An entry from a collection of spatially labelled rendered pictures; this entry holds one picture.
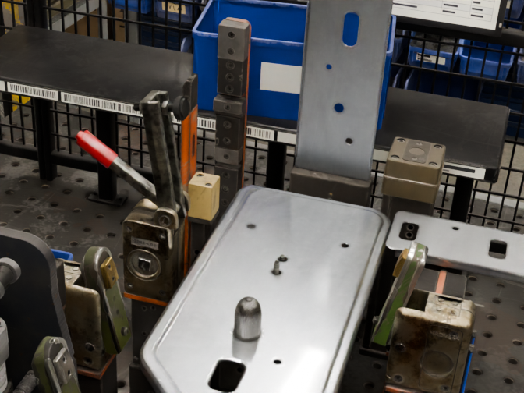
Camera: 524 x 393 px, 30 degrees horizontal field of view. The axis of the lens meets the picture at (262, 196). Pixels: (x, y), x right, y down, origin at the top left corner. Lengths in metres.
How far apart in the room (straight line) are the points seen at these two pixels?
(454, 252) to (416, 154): 0.17
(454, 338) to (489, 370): 0.48
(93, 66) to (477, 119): 0.65
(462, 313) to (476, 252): 0.21
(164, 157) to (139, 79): 0.48
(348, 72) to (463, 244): 0.28
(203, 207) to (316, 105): 0.24
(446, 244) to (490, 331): 0.39
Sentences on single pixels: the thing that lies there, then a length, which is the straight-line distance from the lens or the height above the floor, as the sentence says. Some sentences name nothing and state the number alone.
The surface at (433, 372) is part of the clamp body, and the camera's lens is 1.18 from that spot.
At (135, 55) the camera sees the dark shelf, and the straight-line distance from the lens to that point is 1.74.
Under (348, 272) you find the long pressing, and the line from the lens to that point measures 1.25.
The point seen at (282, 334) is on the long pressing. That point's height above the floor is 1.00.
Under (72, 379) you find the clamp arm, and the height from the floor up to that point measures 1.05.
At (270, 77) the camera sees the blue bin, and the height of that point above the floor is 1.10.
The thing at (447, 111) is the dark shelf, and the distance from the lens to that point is 1.62.
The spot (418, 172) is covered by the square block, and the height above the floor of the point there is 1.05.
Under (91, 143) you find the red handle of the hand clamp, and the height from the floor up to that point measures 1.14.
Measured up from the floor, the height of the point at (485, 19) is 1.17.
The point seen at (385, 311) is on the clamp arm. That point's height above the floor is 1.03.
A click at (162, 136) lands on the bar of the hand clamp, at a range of 1.17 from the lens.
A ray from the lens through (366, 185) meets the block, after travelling 1.44.
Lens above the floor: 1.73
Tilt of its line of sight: 31 degrees down
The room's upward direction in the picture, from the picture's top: 4 degrees clockwise
